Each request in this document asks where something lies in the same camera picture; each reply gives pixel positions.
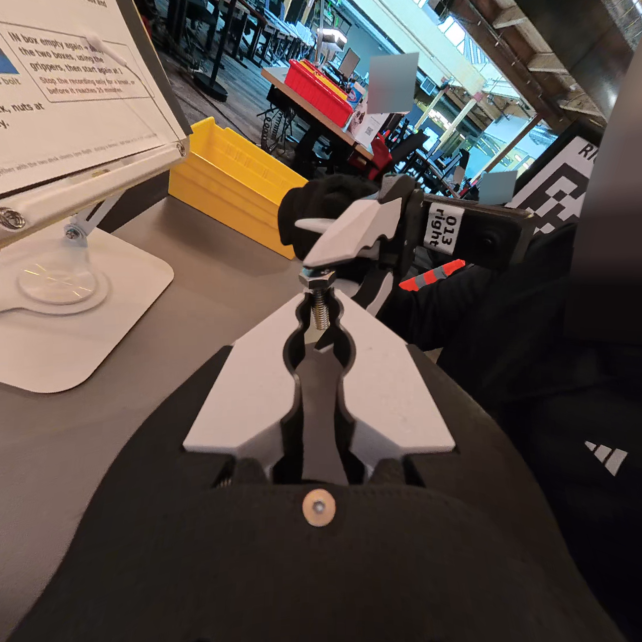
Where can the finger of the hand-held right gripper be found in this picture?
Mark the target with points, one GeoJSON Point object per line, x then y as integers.
{"type": "Point", "coordinates": [383, 288]}
{"type": "Point", "coordinates": [351, 235]}

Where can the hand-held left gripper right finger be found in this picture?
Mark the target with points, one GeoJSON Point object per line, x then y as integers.
{"type": "Point", "coordinates": [396, 401]}

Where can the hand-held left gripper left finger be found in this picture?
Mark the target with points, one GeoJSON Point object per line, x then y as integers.
{"type": "Point", "coordinates": [240, 401]}

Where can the steel hex bolt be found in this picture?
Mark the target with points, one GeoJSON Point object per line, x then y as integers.
{"type": "Point", "coordinates": [320, 313]}

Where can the person's right forearm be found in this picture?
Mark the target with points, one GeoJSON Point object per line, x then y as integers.
{"type": "Point", "coordinates": [476, 311]}

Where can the person's right hand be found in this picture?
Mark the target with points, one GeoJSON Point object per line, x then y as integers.
{"type": "Point", "coordinates": [321, 200]}

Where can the orange grey striped object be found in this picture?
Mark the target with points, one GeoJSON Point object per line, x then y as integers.
{"type": "Point", "coordinates": [431, 276]}

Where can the black white tag poster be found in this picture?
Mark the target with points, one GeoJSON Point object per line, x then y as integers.
{"type": "Point", "coordinates": [556, 190]}

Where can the white printed card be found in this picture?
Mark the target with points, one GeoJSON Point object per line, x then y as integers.
{"type": "Point", "coordinates": [368, 130]}

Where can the yellow plastic bin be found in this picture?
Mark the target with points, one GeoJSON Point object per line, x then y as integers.
{"type": "Point", "coordinates": [225, 190]}

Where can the red plastic bin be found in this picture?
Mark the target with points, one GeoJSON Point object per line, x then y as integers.
{"type": "Point", "coordinates": [316, 93]}

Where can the wooden table black legs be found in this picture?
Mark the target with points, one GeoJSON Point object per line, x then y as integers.
{"type": "Point", "coordinates": [273, 76]}

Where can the white desk lamp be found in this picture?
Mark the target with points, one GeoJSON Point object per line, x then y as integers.
{"type": "Point", "coordinates": [331, 35]}

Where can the black floor pole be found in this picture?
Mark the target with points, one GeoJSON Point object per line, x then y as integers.
{"type": "Point", "coordinates": [210, 88]}

